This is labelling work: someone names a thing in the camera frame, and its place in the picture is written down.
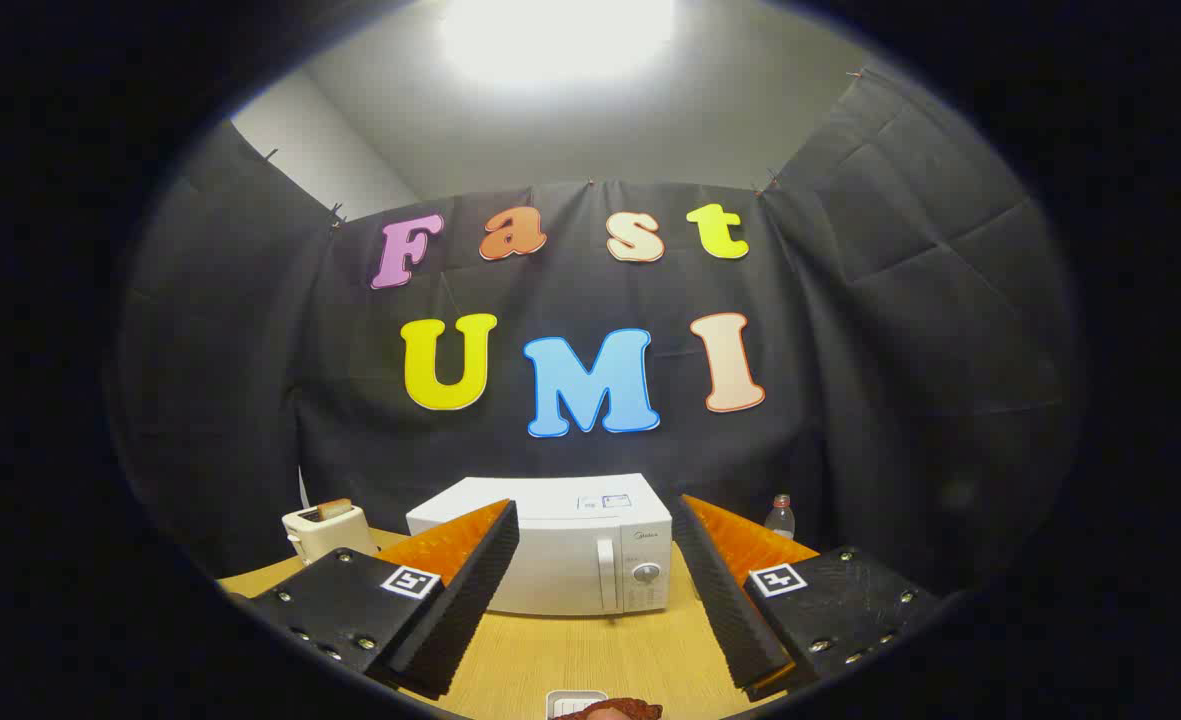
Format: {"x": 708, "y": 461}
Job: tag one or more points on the toasted bread slice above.
{"x": 335, "y": 510}

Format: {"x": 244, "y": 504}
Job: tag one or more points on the red meat piece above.
{"x": 620, "y": 711}

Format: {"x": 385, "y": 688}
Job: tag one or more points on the white slotted plastic tray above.
{"x": 568, "y": 701}

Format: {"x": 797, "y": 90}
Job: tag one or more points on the cream bread toaster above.
{"x": 322, "y": 535}

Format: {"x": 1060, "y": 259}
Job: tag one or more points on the clear plastic water bottle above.
{"x": 780, "y": 520}

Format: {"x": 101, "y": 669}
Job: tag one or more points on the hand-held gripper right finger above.
{"x": 725, "y": 610}

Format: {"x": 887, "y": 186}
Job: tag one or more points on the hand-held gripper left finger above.
{"x": 470, "y": 600}

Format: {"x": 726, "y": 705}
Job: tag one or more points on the white toaster oven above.
{"x": 550, "y": 560}

